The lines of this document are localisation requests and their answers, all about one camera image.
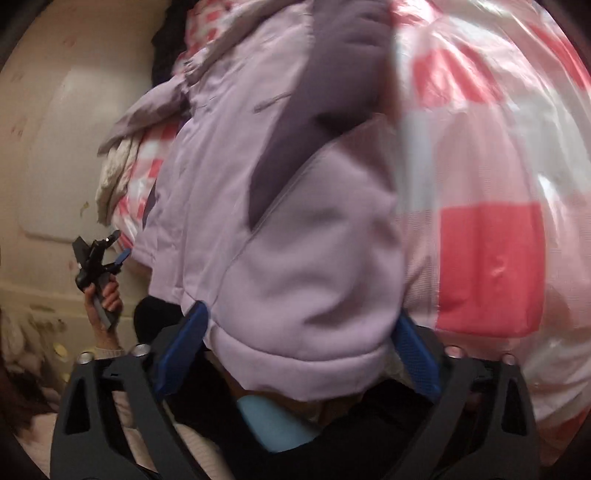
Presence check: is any light blue slipper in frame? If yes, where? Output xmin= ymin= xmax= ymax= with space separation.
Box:
xmin=236 ymin=395 xmax=318 ymax=453

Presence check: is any person's left hand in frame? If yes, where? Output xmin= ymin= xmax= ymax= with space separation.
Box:
xmin=84 ymin=275 xmax=123 ymax=350

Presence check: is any black clothes pile at headboard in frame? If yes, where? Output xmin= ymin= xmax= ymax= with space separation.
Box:
xmin=151 ymin=0 xmax=195 ymax=87

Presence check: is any white headboard panel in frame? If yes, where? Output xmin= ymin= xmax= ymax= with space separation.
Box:
xmin=18 ymin=66 xmax=151 ymax=243

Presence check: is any lilac purple jacket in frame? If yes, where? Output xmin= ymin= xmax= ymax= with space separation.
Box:
xmin=101 ymin=1 xmax=405 ymax=402

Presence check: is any beige quilted blanket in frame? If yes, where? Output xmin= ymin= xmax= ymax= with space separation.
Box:
xmin=95 ymin=134 xmax=142 ymax=226

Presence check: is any pink checked plastic bed cover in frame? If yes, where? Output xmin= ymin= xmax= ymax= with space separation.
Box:
xmin=110 ymin=0 xmax=591 ymax=467

